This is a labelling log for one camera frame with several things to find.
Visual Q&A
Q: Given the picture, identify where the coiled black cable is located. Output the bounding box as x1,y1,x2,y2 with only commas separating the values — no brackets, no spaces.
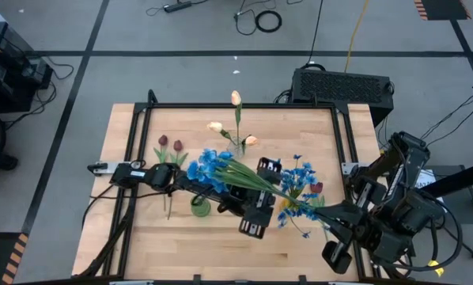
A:
233,0,284,36

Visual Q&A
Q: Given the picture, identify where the black aluminium table frame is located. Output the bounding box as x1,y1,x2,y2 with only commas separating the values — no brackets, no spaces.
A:
73,89,414,283

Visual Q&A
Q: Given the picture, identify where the black hanging cable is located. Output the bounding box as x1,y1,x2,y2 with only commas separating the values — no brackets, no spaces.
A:
298,0,327,73

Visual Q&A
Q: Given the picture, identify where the black power strip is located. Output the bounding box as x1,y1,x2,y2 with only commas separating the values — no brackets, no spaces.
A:
162,0,194,14

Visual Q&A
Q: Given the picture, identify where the green glass vase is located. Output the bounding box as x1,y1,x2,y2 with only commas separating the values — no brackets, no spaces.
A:
190,196,213,219

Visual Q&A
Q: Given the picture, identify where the clear glass vase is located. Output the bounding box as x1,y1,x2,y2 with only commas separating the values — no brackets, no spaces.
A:
226,136,248,160

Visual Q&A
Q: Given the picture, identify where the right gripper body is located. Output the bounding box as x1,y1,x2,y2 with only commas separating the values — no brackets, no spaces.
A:
322,176,380,275

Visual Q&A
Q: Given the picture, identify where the amber glass vase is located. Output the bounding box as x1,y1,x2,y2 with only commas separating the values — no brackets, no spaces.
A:
278,197,299,219

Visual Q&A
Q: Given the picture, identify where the black perforated computer tower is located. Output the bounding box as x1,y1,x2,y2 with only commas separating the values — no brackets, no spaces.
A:
289,66,395,128

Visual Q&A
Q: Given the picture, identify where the pale peach artificial tulip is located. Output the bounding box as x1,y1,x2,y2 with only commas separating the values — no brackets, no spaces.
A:
240,134,259,155
206,120,237,147
230,89,244,158

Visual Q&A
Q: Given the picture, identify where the white paper sign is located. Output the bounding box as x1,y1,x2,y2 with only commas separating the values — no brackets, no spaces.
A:
414,169,446,203

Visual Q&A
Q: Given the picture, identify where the yellow hanging cable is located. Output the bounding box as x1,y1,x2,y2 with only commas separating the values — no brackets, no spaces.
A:
343,0,370,74

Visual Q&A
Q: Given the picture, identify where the silver aluminium bracket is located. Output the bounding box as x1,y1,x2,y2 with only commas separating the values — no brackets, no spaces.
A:
341,161,362,176
86,160,142,177

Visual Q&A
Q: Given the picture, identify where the black equipment cart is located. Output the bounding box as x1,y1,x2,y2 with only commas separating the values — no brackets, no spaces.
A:
0,19,55,115

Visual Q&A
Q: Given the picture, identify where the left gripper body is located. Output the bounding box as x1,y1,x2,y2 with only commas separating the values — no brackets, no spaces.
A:
218,157,284,241

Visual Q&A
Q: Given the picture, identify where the yellow cable tag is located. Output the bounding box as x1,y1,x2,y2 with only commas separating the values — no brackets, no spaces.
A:
426,260,445,277

